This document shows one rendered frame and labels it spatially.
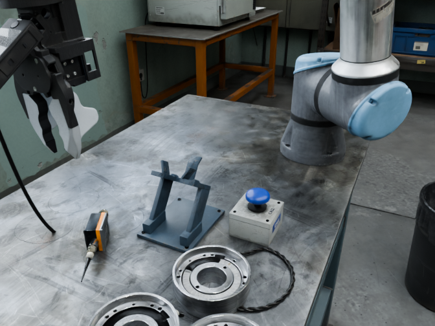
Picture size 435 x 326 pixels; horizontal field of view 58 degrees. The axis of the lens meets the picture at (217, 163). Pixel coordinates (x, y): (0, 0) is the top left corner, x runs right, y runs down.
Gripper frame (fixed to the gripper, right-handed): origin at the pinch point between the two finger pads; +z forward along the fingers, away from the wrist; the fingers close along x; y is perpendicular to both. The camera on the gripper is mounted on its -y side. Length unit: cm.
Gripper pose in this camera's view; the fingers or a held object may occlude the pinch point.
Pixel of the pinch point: (59, 149)
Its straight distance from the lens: 59.5
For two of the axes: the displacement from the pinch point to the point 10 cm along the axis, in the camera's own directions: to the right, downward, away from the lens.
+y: 5.2, -4.4, 7.3
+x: -8.5, -1.9, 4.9
